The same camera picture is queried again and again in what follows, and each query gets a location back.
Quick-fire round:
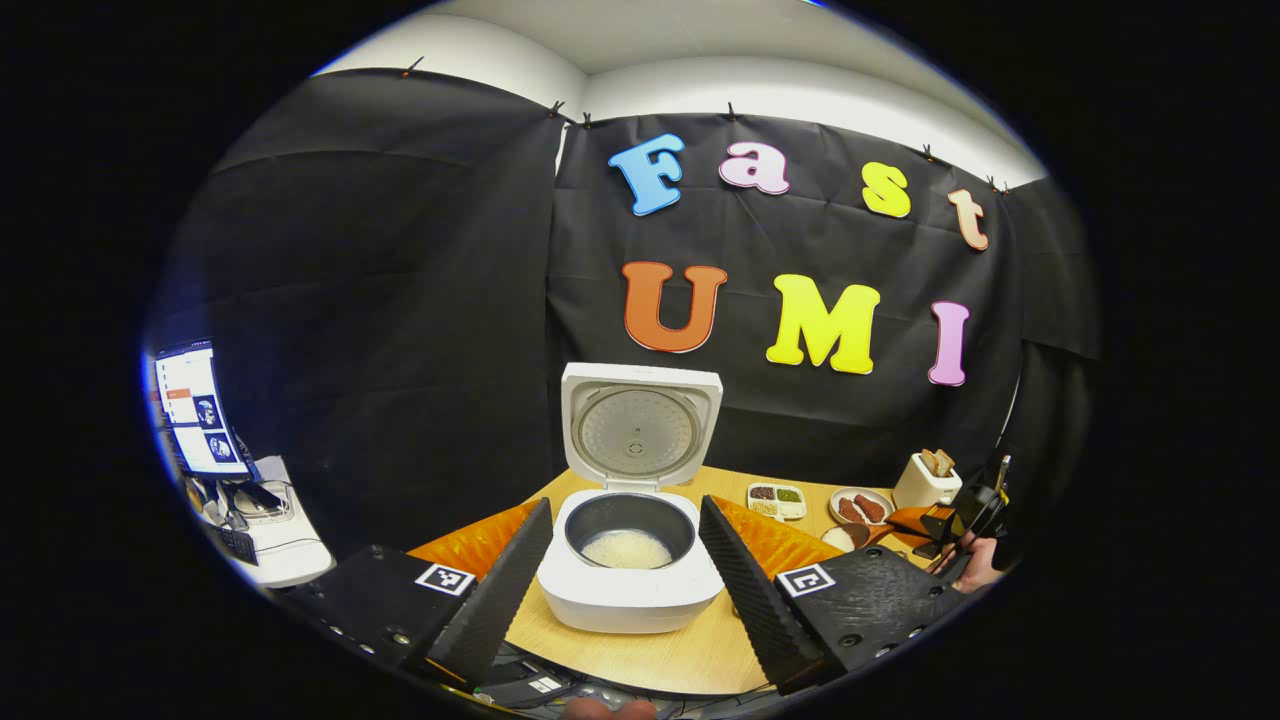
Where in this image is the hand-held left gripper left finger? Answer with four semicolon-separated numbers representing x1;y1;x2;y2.
275;497;554;689

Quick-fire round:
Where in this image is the white rice cooker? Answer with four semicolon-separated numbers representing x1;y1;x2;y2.
537;362;726;634

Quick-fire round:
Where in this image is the computer monitor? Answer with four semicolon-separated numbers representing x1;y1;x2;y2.
152;340;253;481

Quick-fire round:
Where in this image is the white divided dish of beans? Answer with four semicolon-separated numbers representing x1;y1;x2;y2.
746;483;808;522

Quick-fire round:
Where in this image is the white round plate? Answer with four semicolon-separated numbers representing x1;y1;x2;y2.
829;487;894;528

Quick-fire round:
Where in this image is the black backdrop cloth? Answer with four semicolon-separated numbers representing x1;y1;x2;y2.
150;68;1101;561

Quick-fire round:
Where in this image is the white side table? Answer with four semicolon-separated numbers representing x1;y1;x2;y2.
185;455;336;589

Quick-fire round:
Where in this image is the white toaster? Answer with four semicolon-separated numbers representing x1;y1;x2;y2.
892;449;963;511

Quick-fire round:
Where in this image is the brown wooden spoon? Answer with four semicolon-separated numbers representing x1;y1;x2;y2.
822;520;901;554

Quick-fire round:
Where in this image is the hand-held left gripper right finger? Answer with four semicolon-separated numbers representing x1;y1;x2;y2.
698;494;966;696

